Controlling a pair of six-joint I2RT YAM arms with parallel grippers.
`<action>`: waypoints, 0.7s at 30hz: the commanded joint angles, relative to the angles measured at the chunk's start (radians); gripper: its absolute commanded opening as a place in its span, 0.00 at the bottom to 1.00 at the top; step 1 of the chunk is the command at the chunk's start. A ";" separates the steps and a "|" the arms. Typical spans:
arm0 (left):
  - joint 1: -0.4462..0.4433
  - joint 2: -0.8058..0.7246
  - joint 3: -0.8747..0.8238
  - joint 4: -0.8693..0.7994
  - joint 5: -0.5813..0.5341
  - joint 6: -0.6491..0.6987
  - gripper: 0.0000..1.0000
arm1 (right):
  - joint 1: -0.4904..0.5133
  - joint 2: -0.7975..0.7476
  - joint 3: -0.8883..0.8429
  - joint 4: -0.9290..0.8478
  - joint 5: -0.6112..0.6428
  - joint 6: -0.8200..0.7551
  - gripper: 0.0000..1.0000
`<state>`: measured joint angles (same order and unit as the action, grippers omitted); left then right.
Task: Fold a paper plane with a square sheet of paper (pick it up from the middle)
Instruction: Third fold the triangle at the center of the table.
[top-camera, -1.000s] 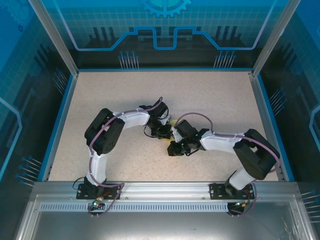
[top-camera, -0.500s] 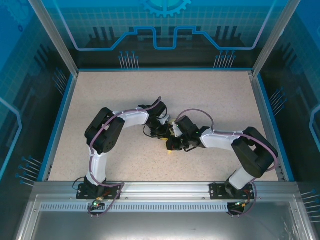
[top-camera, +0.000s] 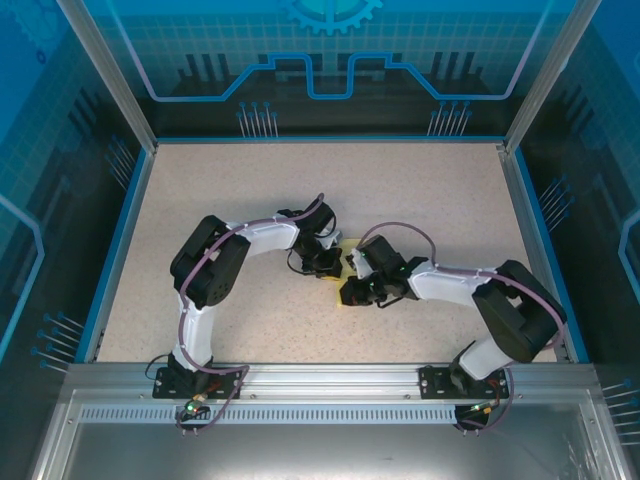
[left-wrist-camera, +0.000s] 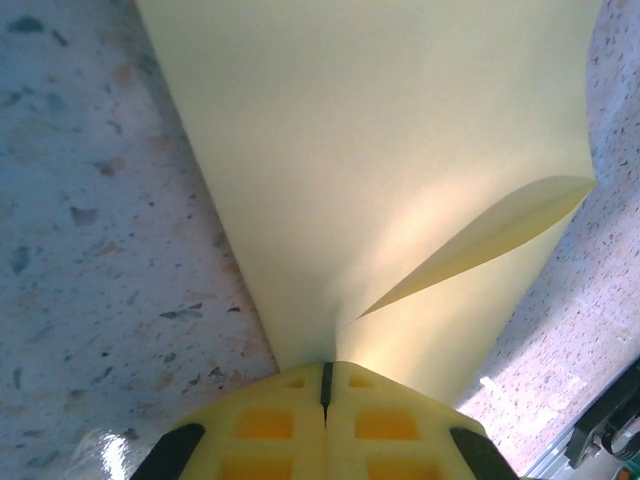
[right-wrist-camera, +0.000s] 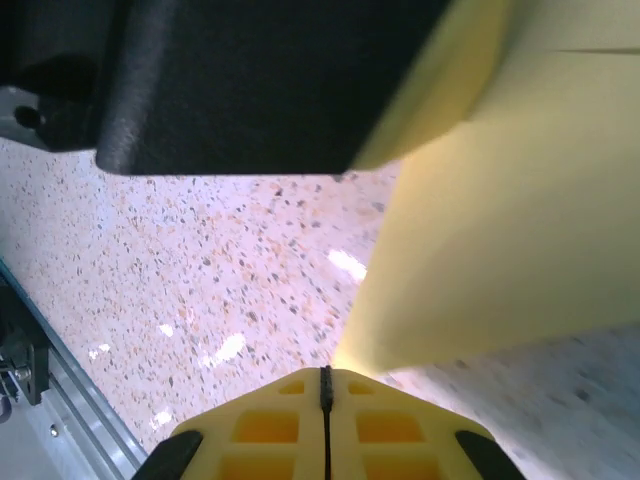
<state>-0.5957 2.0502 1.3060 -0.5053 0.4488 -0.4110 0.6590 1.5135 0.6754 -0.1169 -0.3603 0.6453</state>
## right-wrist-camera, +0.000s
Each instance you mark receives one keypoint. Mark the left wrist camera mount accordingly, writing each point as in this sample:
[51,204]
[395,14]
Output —
[7,100]

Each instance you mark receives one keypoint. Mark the yellow paper sheet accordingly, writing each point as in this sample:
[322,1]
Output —
[500,225]

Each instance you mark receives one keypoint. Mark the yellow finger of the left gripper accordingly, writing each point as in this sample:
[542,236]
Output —
[440,75]

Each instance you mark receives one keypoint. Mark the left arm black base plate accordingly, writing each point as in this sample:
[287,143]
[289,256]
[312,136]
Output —
[30,360]

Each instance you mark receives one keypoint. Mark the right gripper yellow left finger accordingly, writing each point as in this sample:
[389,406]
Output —
[280,405]

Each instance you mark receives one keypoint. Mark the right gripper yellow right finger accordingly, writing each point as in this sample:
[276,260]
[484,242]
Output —
[370,405]

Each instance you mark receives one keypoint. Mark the aluminium mounting rail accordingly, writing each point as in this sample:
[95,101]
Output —
[65,440]

